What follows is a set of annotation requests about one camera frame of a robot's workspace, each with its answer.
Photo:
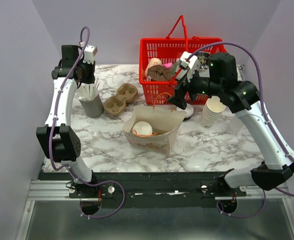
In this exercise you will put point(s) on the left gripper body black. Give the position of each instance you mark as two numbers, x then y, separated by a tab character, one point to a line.
87	71

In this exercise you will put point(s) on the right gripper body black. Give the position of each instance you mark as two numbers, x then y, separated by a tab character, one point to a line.
198	85

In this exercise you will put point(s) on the stack of white lids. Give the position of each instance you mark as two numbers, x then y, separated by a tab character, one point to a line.
189	111

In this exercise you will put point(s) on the white paper takeout bag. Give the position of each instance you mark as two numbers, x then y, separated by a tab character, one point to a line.
154	128

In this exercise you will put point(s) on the stack of white paper cups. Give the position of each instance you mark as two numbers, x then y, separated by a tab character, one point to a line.
212	110

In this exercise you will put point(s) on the single white paper cup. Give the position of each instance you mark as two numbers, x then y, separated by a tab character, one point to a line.
142	129

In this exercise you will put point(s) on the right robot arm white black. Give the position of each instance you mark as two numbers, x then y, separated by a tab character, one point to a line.
244	100

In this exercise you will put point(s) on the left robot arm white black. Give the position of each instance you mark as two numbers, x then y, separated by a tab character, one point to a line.
59	142

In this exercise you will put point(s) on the black printed cup in basket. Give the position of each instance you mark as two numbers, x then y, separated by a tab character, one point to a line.
203	58

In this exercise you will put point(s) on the pink item in basket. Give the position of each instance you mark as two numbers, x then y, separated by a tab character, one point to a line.
168	65

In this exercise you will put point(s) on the brown fabric scrunchie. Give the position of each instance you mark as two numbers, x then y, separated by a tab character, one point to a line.
159	73

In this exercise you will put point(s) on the grey felt straw holder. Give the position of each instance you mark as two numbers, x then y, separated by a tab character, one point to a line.
93	108

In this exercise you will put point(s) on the beige cup in basket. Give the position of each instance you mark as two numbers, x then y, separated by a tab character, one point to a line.
153	61

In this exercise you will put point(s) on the clear plastic water bottle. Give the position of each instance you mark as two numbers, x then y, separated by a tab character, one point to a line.
235	126

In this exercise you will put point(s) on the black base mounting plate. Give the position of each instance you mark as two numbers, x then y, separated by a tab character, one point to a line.
150	190

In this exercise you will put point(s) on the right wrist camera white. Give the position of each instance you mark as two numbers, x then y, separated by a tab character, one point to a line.
187	66

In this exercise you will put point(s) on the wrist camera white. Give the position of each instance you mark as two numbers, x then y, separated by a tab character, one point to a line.
187	66
89	54

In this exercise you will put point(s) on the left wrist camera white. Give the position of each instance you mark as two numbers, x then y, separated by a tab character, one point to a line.
89	54

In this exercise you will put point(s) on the aluminium rail frame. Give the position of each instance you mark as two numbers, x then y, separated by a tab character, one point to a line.
51	214

